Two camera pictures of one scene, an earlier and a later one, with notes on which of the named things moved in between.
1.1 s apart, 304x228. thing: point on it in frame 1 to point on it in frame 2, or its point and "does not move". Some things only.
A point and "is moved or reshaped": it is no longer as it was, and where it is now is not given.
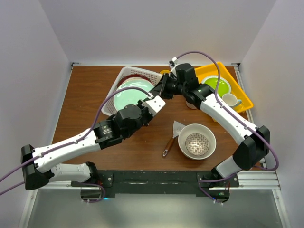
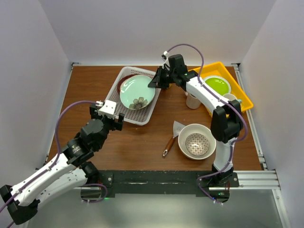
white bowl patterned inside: x=197 y=141 does not move
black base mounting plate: x=165 y=182 does not move
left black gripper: x=149 y=114 to x=116 y=125
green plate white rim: x=224 y=86 does not move
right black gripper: x=158 y=90 to x=157 y=81
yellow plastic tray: x=204 y=71 does not move
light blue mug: x=231 y=99 does not move
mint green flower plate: x=131 y=97 is moved or reshaped
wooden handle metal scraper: x=177 y=128 does not move
